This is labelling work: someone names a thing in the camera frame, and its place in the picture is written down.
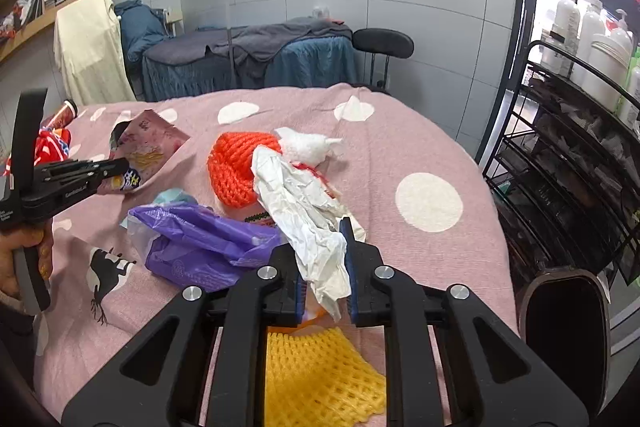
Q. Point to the dark waste bin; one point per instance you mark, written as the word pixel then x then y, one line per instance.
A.
pixel 565 332

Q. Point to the clear wrapper green edge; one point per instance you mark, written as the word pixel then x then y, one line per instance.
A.
pixel 257 218

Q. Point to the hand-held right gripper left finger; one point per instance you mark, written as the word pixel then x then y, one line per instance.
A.
pixel 299 299

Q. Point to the white bottles on cart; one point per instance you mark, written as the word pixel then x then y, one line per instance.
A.
pixel 542 7

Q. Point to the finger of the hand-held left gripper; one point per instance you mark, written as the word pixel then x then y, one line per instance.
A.
pixel 80 172

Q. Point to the light blue plastic wrapper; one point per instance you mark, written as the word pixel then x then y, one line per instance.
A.
pixel 172 197

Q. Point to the person's left hand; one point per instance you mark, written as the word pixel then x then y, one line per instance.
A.
pixel 44 257

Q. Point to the tall white pump bottle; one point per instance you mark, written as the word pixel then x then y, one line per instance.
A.
pixel 590 37
pixel 567 22

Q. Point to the cream cloth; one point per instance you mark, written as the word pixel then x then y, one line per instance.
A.
pixel 87 52

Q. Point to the purple plastic bag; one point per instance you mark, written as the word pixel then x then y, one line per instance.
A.
pixel 200 242

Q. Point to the crumpled white tissue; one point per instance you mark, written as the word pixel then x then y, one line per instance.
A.
pixel 305 144

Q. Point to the plain white paper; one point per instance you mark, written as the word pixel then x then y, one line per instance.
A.
pixel 295 207

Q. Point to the small white pump bottle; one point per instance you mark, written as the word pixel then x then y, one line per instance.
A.
pixel 622 37

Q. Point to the pink snack packet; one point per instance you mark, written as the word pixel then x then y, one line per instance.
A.
pixel 150 142

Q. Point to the massage bed blue skirt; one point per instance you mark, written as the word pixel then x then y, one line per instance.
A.
pixel 310 62

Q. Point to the blue jacket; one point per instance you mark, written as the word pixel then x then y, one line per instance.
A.
pixel 137 29

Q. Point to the pink polka-dot blanket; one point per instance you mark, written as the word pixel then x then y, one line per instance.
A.
pixel 400 147

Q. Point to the yellow foam net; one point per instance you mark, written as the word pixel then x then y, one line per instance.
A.
pixel 310 377

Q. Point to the black chair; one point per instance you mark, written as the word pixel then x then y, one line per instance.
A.
pixel 382 42

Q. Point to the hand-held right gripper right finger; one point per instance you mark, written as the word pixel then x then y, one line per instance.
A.
pixel 350 272

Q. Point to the grey bed blanket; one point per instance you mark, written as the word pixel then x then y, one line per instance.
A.
pixel 280 37

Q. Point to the orange foam net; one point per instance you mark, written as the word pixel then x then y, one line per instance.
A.
pixel 235 167

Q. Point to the red snack packet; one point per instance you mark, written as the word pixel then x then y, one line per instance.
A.
pixel 50 149

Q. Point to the white plastic jar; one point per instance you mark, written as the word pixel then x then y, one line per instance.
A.
pixel 605 67

